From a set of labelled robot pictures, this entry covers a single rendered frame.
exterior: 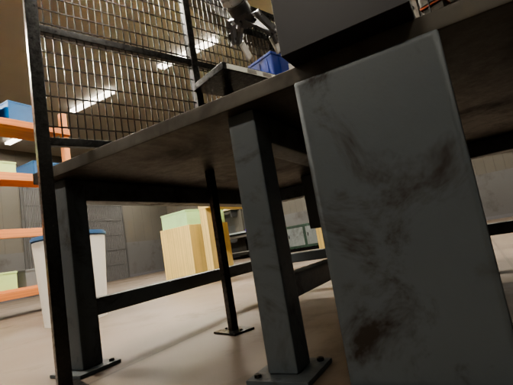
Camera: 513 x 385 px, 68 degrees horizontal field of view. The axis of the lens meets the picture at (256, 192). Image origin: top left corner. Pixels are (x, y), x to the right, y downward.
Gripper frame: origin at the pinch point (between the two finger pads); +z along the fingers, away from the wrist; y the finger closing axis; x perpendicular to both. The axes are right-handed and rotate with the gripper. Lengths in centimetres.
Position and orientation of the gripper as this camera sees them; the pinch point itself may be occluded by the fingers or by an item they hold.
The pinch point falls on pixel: (262, 53)
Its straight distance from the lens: 151.1
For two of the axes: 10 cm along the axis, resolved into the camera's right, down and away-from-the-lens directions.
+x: 4.1, -7.8, 4.7
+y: 7.8, 0.3, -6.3
